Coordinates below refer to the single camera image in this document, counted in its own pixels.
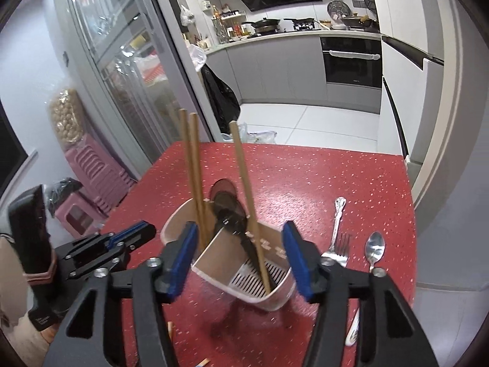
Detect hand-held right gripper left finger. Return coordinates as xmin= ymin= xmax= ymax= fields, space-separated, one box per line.
xmin=44 ymin=221 xmax=199 ymax=367

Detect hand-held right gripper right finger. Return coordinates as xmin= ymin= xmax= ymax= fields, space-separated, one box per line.
xmin=282 ymin=221 xmax=440 ymax=367

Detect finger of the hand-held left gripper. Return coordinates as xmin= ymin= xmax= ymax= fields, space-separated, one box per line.
xmin=55 ymin=221 xmax=156 ymax=262
xmin=67 ymin=248 xmax=127 ymax=280

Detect beige plastic cutlery holder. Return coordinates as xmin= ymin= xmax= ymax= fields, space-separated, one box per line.
xmin=160 ymin=197 xmax=296 ymax=312

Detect dark translucent plastic spoon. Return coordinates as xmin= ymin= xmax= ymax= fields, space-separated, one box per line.
xmin=212 ymin=193 xmax=270 ymax=287
xmin=210 ymin=178 xmax=239 ymax=204

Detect brown wooden chopstick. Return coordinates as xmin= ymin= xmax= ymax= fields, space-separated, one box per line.
xmin=189 ymin=112 xmax=211 ymax=241
xmin=179 ymin=109 xmax=207 ymax=241

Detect person's left forearm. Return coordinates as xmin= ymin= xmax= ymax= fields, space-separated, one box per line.
xmin=0 ymin=232 xmax=58 ymax=354

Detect person's left hand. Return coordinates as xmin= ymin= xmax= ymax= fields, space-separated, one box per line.
xmin=24 ymin=263 xmax=59 ymax=287

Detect plain metal fork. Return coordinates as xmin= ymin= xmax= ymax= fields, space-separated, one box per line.
xmin=332 ymin=232 xmax=352 ymax=269

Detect small pink plastic stool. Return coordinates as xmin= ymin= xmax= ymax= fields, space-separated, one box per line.
xmin=53 ymin=191 xmax=105 ymax=238

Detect stack of pink plastic stools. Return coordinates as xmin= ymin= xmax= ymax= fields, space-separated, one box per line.
xmin=63 ymin=145 xmax=136 ymax=218

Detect bag of beige balls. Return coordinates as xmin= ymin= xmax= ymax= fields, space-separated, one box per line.
xmin=48 ymin=88 xmax=86 ymax=148

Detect clear plastic bag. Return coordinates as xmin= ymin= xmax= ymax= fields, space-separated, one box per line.
xmin=222 ymin=122 xmax=278 ymax=144

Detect black garbage bag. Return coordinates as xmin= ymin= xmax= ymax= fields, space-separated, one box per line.
xmin=200 ymin=63 xmax=242 ymax=135

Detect glass sliding door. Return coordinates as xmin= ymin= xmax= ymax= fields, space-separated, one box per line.
xmin=53 ymin=0 xmax=212 ymax=169

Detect grey kitchen cabinets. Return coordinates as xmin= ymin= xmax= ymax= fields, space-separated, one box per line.
xmin=202 ymin=31 xmax=383 ymax=115

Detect white plastic bag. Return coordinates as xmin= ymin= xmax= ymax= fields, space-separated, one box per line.
xmin=186 ymin=43 xmax=209 ymax=72

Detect white refrigerator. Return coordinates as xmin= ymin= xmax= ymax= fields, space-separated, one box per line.
xmin=378 ymin=34 xmax=447 ymax=169

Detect black built-in oven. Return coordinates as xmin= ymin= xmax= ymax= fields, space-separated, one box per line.
xmin=320 ymin=36 xmax=383 ymax=88

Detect spice rack with bottles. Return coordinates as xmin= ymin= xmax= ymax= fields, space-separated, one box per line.
xmin=212 ymin=6 xmax=255 ymax=43

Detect black frying pan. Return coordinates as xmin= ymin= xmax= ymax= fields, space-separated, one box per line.
xmin=283 ymin=17 xmax=316 ymax=31

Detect black wok with food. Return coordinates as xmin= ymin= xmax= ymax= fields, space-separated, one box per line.
xmin=340 ymin=15 xmax=379 ymax=30

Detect ornate handle metal fork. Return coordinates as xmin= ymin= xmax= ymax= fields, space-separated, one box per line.
xmin=320 ymin=196 xmax=347 ymax=266

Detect white ceramic handle metal spoon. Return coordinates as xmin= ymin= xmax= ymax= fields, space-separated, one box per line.
xmin=345 ymin=231 xmax=385 ymax=347

